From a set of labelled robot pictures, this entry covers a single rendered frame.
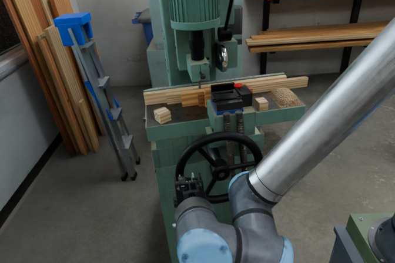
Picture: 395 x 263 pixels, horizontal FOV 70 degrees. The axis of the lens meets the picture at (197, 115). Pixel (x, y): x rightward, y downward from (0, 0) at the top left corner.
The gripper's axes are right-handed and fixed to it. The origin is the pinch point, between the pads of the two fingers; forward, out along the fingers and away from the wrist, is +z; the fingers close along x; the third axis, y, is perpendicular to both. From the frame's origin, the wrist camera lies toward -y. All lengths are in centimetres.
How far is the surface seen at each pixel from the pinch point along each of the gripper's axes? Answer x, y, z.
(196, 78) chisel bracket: -9.5, 30.3, 26.5
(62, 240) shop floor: 74, -58, 82
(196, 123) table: -7.0, 14.4, 19.9
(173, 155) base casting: 2.9, 2.3, 24.3
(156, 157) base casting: 9.3, 2.9, 24.0
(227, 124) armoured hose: -15.6, 15.4, 7.9
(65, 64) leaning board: 72, 46, 144
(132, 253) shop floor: 32, -63, 66
